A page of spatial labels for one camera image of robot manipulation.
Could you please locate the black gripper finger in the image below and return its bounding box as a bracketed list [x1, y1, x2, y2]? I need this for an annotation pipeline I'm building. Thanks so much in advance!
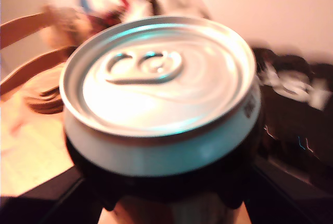
[243, 165, 333, 224]
[5, 167, 104, 224]

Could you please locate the shrink-wrapped Pepsi can pack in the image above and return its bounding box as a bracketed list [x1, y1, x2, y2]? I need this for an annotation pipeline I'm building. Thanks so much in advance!
[253, 46, 333, 183]

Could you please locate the wooden chair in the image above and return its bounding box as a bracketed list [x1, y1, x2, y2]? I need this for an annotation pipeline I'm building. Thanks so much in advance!
[0, 11, 79, 102]

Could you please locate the black Pepsi Max can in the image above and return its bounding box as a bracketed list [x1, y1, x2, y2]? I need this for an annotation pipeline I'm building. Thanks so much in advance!
[59, 15, 263, 213]

